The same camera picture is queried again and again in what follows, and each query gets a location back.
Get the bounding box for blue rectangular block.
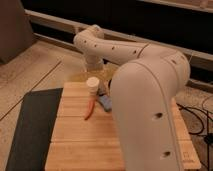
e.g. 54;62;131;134
98;95;112;112

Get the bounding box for bamboo wooden board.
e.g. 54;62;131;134
45;82;201;171

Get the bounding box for dark grey floor mat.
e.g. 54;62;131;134
5;88;62;171

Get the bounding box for orange carrot toy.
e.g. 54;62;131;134
84;98;96;120

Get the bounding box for white window frame rail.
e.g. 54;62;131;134
24;9;213;73

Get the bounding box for grey cabinet corner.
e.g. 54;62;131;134
0;0;35;63

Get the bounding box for black floor cables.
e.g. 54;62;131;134
176;94;213;171

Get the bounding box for white paper cup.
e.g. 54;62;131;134
86;77;100;95

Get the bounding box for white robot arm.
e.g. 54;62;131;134
74;25;190;171

